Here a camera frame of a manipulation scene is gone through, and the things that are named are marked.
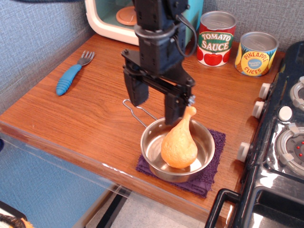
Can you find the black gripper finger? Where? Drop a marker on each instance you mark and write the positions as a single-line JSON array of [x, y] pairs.
[[175, 105], [137, 90]]

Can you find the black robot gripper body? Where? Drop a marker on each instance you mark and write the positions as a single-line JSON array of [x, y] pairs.
[[159, 59]]

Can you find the orange toy chicken drumstick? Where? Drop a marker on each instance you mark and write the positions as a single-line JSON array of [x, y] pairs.
[[178, 148]]

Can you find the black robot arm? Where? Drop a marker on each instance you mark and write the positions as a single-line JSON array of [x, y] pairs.
[[160, 14]]

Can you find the teal toy microwave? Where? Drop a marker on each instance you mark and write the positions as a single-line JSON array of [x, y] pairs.
[[101, 15]]

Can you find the small steel saucepan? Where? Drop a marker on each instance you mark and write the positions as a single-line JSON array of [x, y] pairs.
[[151, 141]]

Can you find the tomato sauce can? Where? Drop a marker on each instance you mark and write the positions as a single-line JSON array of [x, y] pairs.
[[215, 38]]

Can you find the white stove knob front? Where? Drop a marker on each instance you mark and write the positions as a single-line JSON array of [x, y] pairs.
[[243, 151]]

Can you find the white stove knob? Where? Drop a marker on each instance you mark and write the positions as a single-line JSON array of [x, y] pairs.
[[243, 151], [257, 109], [264, 90]]

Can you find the white stove knob middle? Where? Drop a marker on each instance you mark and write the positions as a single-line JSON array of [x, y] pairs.
[[257, 109]]

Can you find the purple folded cloth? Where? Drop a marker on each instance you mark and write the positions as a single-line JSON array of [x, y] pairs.
[[201, 185]]

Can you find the white stove knob rear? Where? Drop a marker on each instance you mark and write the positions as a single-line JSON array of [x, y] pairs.
[[264, 90]]

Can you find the pineapple slices can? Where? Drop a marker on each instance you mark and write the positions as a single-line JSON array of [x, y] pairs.
[[256, 53]]

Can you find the black toy stove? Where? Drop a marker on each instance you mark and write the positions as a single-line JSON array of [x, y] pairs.
[[272, 183]]

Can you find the blue handled toy fork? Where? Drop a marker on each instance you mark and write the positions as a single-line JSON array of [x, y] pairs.
[[67, 78]]

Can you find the black oven door handle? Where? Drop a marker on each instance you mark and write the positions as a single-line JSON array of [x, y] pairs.
[[223, 195]]

